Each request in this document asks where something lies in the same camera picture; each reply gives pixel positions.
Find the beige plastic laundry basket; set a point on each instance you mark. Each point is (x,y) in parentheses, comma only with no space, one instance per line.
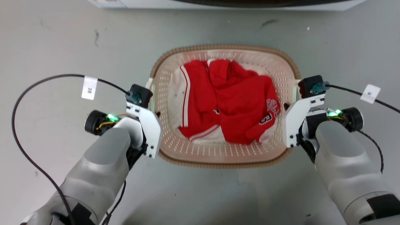
(218,156)

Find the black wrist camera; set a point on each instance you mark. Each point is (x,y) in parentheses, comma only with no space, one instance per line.
(309,85)
(142,93)

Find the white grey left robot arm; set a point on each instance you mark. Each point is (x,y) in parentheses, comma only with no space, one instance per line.
(100,168)

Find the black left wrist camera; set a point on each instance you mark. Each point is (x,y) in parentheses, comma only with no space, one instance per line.
(142,93)

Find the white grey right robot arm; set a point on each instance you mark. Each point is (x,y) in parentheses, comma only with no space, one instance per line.
(343,162)

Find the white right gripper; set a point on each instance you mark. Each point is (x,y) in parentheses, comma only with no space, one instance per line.
(293,122)

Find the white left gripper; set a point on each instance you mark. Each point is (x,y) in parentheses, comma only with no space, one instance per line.
(150,125)

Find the red jersey with number print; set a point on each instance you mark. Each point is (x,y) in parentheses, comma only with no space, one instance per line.
(243,103)

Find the red garment with white stripes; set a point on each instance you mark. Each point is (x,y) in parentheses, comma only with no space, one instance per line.
(197,103)

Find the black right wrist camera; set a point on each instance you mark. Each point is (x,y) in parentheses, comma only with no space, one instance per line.
(309,85)

